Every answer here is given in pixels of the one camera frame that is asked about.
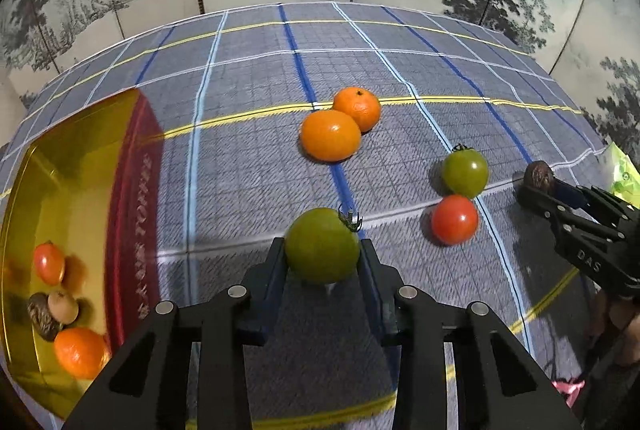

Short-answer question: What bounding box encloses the orange mandarin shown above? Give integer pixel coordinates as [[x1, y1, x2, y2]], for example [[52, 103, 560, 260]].
[[299, 109, 361, 164], [332, 86, 382, 133], [53, 327, 111, 380]]

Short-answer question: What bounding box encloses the small beige longan fruit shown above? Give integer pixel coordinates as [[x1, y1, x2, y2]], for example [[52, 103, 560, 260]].
[[48, 290, 79, 325]]

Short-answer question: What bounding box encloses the green plastic package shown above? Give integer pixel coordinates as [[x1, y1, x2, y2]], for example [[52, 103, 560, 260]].
[[601, 142, 640, 208]]

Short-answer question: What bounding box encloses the red gold metal tin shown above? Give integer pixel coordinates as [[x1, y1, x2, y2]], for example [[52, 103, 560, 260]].
[[1, 89, 164, 418]]

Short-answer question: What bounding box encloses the pink ribbon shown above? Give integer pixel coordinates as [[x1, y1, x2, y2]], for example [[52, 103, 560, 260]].
[[552, 379, 586, 408]]

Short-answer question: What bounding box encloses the small green tomato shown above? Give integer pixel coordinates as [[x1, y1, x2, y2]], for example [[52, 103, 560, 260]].
[[440, 144, 489, 199]]

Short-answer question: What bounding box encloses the right hand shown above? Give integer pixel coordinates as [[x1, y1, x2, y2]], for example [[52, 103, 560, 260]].
[[590, 289, 639, 367]]

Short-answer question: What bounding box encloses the red tomato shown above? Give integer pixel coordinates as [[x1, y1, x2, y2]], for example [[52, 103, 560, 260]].
[[32, 240, 66, 286], [431, 195, 478, 246]]

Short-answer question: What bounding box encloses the dark passion fruit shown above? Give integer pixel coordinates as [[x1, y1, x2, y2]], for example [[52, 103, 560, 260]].
[[523, 160, 555, 195], [27, 291, 63, 342]]

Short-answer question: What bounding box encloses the large green tomato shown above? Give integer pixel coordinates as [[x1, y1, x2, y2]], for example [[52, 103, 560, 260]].
[[284, 208, 362, 286]]

